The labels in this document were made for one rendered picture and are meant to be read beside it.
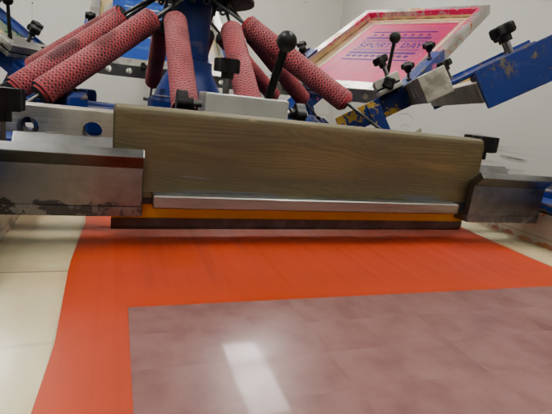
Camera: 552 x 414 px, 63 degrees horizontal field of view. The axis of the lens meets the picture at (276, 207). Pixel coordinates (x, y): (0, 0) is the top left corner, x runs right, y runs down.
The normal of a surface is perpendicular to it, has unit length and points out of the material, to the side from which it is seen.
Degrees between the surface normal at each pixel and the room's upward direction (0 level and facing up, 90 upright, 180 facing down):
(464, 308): 0
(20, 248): 0
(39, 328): 0
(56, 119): 90
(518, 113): 90
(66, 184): 90
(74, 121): 90
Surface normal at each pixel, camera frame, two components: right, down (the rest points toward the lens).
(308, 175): 0.34, 0.25
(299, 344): 0.11, -0.97
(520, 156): -0.94, -0.03
